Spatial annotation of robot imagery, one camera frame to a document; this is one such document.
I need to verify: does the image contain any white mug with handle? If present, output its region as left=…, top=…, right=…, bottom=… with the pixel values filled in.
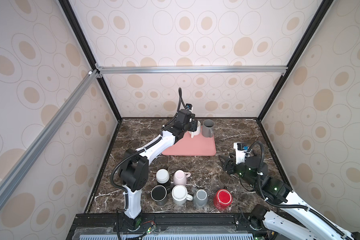
left=190, top=121, right=201, bottom=138

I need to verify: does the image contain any tall grey mug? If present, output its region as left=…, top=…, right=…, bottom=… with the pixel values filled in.
left=202, top=119, right=215, bottom=138

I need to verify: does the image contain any pink rectangular tray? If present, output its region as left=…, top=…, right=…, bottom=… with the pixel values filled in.
left=162, top=133, right=216, bottom=156

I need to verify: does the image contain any pale pink mug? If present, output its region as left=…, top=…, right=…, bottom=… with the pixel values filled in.
left=173, top=170, right=191, bottom=186

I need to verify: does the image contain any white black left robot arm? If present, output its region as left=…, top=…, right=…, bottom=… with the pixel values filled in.
left=110, top=109, right=198, bottom=231

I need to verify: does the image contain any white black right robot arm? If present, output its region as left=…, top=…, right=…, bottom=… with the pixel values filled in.
left=219, top=151, right=360, bottom=240

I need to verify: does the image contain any small grey mug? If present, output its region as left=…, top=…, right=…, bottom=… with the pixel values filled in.
left=193, top=190, right=208, bottom=209

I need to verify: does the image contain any white mug front row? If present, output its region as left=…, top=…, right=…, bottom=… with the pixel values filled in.
left=172, top=185, right=193, bottom=205

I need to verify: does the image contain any white black upside-down mug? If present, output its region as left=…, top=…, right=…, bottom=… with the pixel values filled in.
left=156, top=169, right=171, bottom=188

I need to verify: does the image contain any black mug white rim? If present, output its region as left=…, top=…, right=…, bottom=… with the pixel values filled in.
left=151, top=185, right=168, bottom=206

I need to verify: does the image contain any red glass cup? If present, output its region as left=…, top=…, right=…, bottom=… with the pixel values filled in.
left=214, top=189, right=233, bottom=211

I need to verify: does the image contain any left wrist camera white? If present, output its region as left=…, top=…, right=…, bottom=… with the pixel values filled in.
left=185, top=104, right=193, bottom=111

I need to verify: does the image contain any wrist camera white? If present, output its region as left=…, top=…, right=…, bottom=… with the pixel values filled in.
left=185, top=104, right=193, bottom=111
left=234, top=142, right=249, bottom=165

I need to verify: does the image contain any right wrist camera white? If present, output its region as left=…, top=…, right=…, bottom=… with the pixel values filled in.
left=234, top=142, right=249, bottom=165

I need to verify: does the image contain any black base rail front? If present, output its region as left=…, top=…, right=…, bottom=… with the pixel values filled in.
left=67, top=213, right=278, bottom=240

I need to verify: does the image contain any silver aluminium rail back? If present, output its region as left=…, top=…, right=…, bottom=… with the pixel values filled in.
left=98, top=65, right=288, bottom=75

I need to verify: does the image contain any silver aluminium rail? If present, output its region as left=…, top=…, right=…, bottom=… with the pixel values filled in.
left=0, top=69, right=99, bottom=210
left=98, top=65, right=288, bottom=75

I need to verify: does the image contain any silver aluminium rail left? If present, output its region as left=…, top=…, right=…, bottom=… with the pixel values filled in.
left=0, top=69, right=99, bottom=210

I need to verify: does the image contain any black frame post left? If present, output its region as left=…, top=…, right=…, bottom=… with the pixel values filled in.
left=58, top=0, right=123, bottom=122

